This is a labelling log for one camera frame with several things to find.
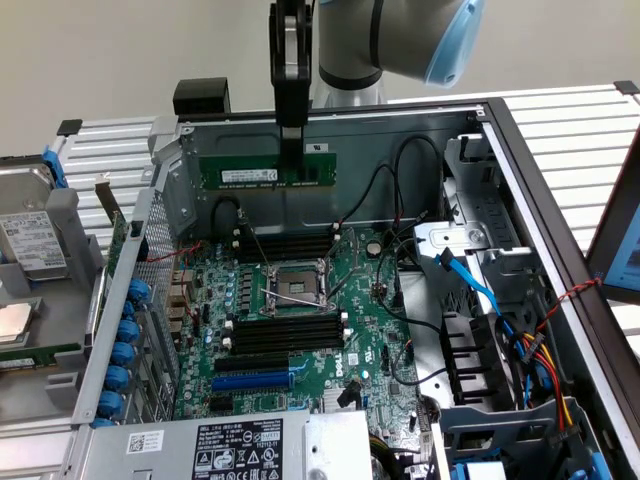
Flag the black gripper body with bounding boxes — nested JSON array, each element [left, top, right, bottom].
[[268, 0, 317, 80]]

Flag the green RAM stick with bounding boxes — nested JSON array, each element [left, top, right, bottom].
[[198, 152, 338, 190], [0, 343, 81, 371]]

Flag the RAM slot white latches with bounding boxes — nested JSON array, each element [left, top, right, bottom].
[[231, 238, 342, 257], [231, 224, 342, 245], [223, 318, 349, 339], [221, 335, 347, 355]]

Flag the open grey PC case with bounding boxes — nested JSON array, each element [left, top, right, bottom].
[[69, 97, 640, 480]]

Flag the black box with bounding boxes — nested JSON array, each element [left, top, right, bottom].
[[172, 78, 232, 116]]

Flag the thin metal locking lever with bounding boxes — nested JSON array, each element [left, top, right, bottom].
[[262, 288, 327, 307], [238, 208, 275, 274]]

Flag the metal socket cover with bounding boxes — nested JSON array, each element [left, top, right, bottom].
[[319, 227, 357, 307]]

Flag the CPU socket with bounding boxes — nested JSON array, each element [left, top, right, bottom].
[[260, 258, 339, 317]]

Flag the metal disk bay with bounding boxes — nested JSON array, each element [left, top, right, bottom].
[[413, 219, 492, 262]]

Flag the green motherboard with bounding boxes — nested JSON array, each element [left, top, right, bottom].
[[172, 227, 426, 436]]

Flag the green graphics card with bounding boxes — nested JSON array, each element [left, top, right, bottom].
[[93, 172, 127, 281]]

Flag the long black expansion slot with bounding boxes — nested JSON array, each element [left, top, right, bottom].
[[213, 351, 292, 375]]

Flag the blue expansion slot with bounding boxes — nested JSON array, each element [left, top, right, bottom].
[[209, 371, 295, 395]]

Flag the silver hard disk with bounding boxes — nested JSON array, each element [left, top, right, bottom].
[[0, 167, 69, 282]]

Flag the silver heat sink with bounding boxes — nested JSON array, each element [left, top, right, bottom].
[[322, 386, 367, 414]]

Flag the grey parts rack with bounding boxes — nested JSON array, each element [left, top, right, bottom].
[[0, 154, 109, 426]]

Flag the black fan shroud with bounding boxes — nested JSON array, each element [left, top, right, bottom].
[[438, 310, 517, 407]]

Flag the silver CPU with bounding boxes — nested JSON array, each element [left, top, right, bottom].
[[0, 302, 34, 348]]

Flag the grey power supply unit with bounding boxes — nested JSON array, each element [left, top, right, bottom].
[[74, 409, 374, 480]]

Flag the dark laptop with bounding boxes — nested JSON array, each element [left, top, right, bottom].
[[585, 119, 640, 306]]

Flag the blue plastic disk carrier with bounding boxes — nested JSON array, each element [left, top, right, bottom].
[[449, 449, 616, 480]]

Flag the red black twisted wire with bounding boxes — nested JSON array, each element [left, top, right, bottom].
[[144, 239, 206, 324], [532, 277, 604, 334]]

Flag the blue plastic bracket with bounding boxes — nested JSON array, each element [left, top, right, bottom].
[[42, 144, 70, 191]]

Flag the blue flat disk wire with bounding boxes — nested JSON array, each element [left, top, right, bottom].
[[434, 247, 531, 416]]

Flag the multicoloured power wire bundle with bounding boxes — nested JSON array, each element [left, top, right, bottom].
[[517, 327, 584, 449]]

